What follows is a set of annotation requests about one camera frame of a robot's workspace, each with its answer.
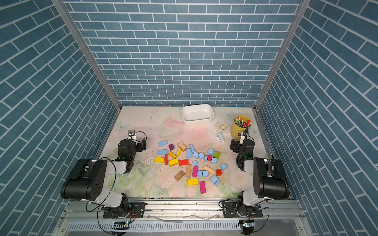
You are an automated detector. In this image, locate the blue upright long block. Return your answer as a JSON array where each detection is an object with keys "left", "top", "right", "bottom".
[{"left": 186, "top": 148, "right": 192, "bottom": 158}]

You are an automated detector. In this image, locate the brown grained wooden block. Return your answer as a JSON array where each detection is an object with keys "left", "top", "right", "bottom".
[{"left": 174, "top": 170, "right": 186, "bottom": 182}]

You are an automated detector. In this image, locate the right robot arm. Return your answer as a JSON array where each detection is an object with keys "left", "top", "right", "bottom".
[{"left": 219, "top": 138, "right": 290, "bottom": 218}]

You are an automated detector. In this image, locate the yellow flat block left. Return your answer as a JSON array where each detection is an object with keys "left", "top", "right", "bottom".
[{"left": 154, "top": 157, "right": 165, "bottom": 163}]

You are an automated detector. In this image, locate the yellow pen holder cup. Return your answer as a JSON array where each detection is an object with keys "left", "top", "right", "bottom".
[{"left": 231, "top": 115, "right": 252, "bottom": 140}]

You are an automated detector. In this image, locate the yellow large block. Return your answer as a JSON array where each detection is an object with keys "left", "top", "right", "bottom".
[{"left": 168, "top": 158, "right": 179, "bottom": 167}]

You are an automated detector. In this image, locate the tan upright wooden block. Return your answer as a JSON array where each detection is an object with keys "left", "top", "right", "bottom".
[{"left": 186, "top": 164, "right": 192, "bottom": 178}]

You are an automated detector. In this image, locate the magenta block bottom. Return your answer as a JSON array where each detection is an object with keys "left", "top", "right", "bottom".
[{"left": 199, "top": 182, "right": 206, "bottom": 194}]

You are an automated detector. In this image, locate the magenta upright block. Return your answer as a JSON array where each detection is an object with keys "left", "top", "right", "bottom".
[{"left": 192, "top": 166, "right": 198, "bottom": 177}]

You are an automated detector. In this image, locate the blue thin block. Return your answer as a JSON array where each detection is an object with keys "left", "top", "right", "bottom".
[{"left": 190, "top": 144, "right": 195, "bottom": 153}]

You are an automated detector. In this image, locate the tan wooden block upper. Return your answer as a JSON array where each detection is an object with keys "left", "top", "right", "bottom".
[{"left": 178, "top": 142, "right": 187, "bottom": 151}]

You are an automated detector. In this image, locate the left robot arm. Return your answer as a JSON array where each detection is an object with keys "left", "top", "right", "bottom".
[{"left": 61, "top": 138, "right": 146, "bottom": 220}]

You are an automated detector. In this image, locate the aluminium mounting rail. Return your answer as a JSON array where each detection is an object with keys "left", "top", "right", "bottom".
[{"left": 61, "top": 197, "right": 305, "bottom": 222}]

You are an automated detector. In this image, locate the red long block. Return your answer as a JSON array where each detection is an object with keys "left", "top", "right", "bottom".
[{"left": 179, "top": 159, "right": 189, "bottom": 166}]

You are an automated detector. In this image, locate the blue long block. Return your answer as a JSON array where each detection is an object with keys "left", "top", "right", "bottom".
[
  {"left": 157, "top": 149, "right": 167, "bottom": 155},
  {"left": 158, "top": 140, "right": 168, "bottom": 147},
  {"left": 186, "top": 148, "right": 192, "bottom": 158}
]

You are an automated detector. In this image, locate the clear tape roll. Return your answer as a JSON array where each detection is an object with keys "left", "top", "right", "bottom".
[{"left": 215, "top": 121, "right": 231, "bottom": 134}]

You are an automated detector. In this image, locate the white rectangular plastic tray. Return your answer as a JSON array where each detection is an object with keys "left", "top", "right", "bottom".
[{"left": 181, "top": 104, "right": 215, "bottom": 125}]

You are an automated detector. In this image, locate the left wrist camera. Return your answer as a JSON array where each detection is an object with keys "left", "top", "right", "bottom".
[{"left": 128, "top": 129, "right": 138, "bottom": 142}]

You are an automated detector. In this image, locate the tan slanted wooden block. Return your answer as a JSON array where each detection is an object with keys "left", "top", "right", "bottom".
[{"left": 203, "top": 165, "right": 216, "bottom": 175}]

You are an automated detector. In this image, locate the yellow slanted block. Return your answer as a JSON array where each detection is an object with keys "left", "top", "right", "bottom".
[{"left": 168, "top": 151, "right": 177, "bottom": 158}]

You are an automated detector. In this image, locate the blue cube lower pair right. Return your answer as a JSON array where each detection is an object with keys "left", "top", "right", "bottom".
[{"left": 202, "top": 170, "right": 209, "bottom": 177}]

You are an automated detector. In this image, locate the yellow block bottom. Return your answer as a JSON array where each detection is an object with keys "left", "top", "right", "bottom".
[{"left": 187, "top": 179, "right": 199, "bottom": 186}]

